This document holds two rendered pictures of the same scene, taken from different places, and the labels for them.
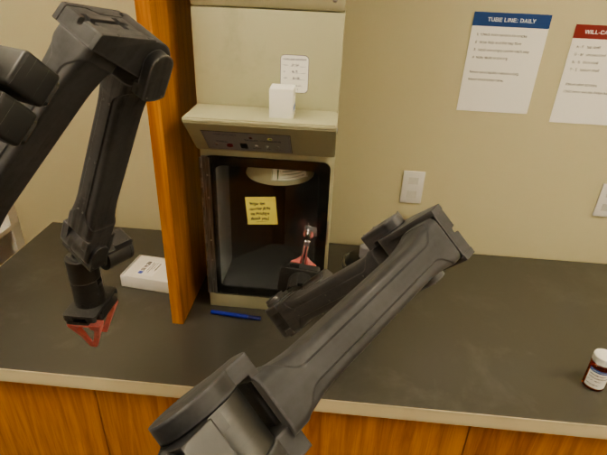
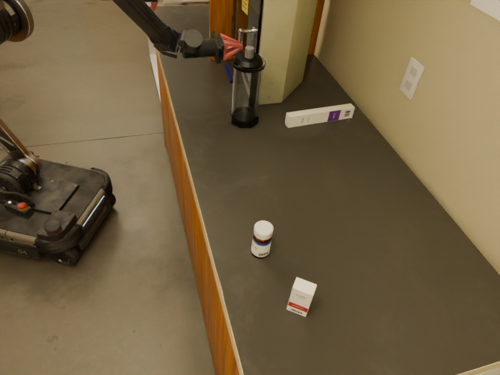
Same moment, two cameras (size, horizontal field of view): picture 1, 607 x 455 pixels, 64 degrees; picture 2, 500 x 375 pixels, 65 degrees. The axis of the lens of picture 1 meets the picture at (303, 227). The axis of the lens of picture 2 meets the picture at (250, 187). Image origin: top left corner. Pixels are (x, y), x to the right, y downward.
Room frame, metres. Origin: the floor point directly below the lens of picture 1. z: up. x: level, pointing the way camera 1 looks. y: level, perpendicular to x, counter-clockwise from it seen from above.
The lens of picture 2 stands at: (0.56, -1.24, 1.74)
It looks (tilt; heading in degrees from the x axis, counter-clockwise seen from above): 44 degrees down; 66
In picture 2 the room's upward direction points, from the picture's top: 6 degrees clockwise
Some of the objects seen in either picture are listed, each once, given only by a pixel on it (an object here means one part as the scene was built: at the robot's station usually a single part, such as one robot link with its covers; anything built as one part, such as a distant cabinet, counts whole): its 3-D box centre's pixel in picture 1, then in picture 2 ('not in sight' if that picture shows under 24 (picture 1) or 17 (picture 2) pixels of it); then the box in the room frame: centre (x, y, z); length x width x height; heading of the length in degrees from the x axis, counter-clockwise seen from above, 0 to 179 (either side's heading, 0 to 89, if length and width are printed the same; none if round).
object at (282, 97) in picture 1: (282, 100); not in sight; (1.02, 0.06, 1.54); 0.05 x 0.05 x 0.06; 87
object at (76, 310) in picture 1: (88, 292); not in sight; (0.76, 0.42, 1.21); 0.10 x 0.07 x 0.07; 176
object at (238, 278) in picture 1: (266, 233); (245, 21); (1.07, 0.09, 1.19); 0.30 x 0.01 x 0.40; 86
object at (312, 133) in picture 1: (262, 136); not in sight; (1.02, 0.10, 1.46); 0.32 x 0.12 x 0.10; 86
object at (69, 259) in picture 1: (85, 264); not in sight; (0.77, 0.41, 1.27); 0.07 x 0.06 x 0.07; 148
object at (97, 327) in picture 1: (93, 323); not in sight; (0.75, 0.42, 1.14); 0.07 x 0.07 x 0.09; 86
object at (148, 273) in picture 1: (154, 273); not in sight; (1.20, 0.44, 0.96); 0.16 x 0.12 x 0.04; 80
